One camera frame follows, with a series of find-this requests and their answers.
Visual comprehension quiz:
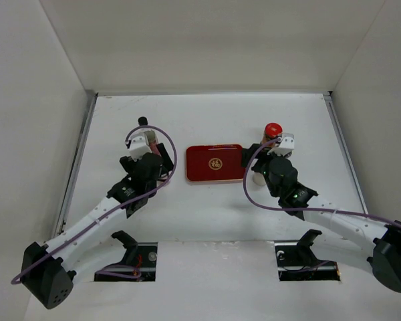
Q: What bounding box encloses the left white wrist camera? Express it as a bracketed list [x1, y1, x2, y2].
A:
[125, 132, 151, 161]

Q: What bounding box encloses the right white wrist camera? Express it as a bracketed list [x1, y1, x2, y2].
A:
[267, 133, 295, 158]

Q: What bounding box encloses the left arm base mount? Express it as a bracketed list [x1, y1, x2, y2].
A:
[94, 231, 158, 282]

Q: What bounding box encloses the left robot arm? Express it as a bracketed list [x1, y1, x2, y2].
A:
[13, 143, 176, 310]

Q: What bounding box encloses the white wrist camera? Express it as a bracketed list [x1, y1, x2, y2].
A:
[267, 133, 295, 158]
[125, 132, 151, 161]

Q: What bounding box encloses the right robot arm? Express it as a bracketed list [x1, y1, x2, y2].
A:
[241, 143, 401, 293]

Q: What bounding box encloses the red rectangular tray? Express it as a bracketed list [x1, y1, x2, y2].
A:
[185, 144, 245, 183]

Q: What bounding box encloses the dark sauce bottle black cap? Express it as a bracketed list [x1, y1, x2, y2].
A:
[138, 116, 160, 155]

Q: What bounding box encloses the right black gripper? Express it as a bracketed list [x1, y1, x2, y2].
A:
[241, 143, 287, 197]

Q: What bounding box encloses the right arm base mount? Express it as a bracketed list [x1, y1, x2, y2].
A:
[275, 229, 340, 282]

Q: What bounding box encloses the red lid chili jar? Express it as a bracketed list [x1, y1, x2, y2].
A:
[261, 122, 283, 144]

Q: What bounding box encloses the small black dome cap bottle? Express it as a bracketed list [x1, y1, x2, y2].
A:
[253, 173, 266, 187]

